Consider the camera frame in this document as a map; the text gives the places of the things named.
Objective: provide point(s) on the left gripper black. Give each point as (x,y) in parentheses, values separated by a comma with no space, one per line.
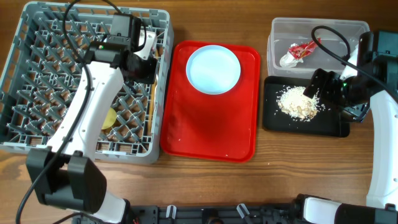
(149,78)

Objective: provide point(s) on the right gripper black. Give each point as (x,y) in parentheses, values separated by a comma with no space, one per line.
(329,79)

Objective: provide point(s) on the wooden chopstick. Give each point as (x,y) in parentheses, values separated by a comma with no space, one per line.
(151,104)

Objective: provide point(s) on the rice and peanut leftovers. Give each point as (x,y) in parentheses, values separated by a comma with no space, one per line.
(292,101)

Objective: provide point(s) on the red snack wrapper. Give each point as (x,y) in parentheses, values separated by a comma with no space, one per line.
(303,50)

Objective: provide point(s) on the yellow plastic cup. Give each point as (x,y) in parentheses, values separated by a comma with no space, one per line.
(110,119)

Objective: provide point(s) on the light blue plate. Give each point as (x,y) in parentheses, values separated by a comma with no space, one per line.
(213,69)

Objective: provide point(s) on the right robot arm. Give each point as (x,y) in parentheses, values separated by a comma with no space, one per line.
(374,85)

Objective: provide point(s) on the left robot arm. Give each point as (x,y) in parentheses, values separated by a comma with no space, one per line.
(63,173)

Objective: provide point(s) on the black waste tray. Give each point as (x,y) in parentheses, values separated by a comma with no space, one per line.
(327,122)

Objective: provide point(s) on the grey dishwasher rack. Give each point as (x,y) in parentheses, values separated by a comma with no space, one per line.
(40,78)

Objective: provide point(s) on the clear plastic bin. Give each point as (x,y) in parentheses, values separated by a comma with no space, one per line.
(286,31)

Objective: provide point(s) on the red plastic tray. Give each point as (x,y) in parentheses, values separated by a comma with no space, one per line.
(217,127)

